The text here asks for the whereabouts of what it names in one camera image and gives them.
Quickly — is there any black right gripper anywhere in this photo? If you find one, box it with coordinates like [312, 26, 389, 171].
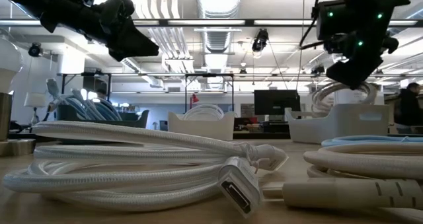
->
[323, 31, 400, 91]

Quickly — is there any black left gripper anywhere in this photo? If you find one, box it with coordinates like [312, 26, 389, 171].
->
[75, 0, 160, 63]

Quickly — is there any beige HDMI cable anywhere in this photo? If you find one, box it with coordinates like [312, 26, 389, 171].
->
[311, 81, 381, 114]
[262, 141, 423, 215]

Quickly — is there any white braided HDMI cable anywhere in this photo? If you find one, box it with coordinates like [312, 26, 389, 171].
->
[182, 103, 226, 122]
[2, 120, 289, 218]

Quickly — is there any light grey plastic bin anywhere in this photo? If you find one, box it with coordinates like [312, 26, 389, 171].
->
[284, 103, 391, 145]

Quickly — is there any dark green plastic bin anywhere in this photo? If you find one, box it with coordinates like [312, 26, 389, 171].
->
[56, 104, 151, 130]

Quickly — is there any black computer monitor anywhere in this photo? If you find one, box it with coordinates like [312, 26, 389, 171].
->
[253, 89, 302, 116]

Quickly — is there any white plastic bin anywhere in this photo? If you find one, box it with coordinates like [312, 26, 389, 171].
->
[167, 110, 237, 141]

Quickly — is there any small white table lamp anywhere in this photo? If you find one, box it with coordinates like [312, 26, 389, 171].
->
[23, 92, 48, 129]

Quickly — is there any brass lamp base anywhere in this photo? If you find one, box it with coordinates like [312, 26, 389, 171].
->
[0, 91, 37, 158]

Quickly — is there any black background table frame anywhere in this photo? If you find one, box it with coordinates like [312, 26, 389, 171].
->
[56, 72, 236, 114]

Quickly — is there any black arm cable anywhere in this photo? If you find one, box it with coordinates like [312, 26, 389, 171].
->
[298, 0, 327, 50]

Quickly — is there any silver ventilation duct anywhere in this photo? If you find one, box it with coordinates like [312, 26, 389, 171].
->
[196, 0, 243, 91]

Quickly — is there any black overhead camera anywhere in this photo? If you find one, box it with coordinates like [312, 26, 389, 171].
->
[251, 28, 270, 54]

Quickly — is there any black mounted camera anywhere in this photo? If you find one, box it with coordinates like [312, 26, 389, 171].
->
[27, 42, 44, 58]

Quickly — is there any black rig frame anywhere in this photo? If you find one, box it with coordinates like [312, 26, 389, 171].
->
[0, 18, 423, 28]

